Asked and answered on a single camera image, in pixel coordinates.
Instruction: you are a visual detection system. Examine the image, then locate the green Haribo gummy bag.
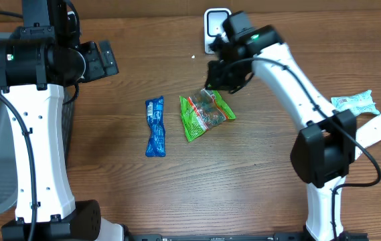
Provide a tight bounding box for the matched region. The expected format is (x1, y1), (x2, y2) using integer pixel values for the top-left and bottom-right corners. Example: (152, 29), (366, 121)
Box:
(179, 88), (236, 142)

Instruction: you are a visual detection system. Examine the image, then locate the blue snack packet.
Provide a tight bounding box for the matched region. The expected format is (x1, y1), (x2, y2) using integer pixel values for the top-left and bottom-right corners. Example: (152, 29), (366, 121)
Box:
(145, 96), (166, 157)

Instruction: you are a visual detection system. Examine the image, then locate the teal snack packet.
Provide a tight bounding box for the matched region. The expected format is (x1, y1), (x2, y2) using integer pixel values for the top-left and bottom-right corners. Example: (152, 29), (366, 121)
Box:
(331, 90), (380, 116)

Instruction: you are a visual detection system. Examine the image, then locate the white tube with gold cap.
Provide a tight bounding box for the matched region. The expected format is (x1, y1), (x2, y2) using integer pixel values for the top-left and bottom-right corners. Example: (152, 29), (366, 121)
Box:
(356, 114), (381, 148)

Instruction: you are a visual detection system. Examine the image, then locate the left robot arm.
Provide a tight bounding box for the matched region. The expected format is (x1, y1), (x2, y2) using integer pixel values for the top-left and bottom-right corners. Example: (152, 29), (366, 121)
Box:
(0, 1), (125, 241)

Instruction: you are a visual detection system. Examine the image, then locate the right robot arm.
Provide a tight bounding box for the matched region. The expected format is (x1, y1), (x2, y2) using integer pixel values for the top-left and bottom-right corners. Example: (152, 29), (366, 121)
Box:
(206, 11), (356, 240)

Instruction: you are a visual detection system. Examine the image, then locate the white barcode scanner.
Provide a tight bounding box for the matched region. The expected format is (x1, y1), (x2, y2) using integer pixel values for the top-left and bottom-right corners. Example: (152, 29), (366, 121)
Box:
(204, 8), (232, 54)

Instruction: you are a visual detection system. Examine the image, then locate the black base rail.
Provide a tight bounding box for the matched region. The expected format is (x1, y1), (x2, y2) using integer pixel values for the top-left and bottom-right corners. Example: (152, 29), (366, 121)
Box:
(123, 232), (369, 241)

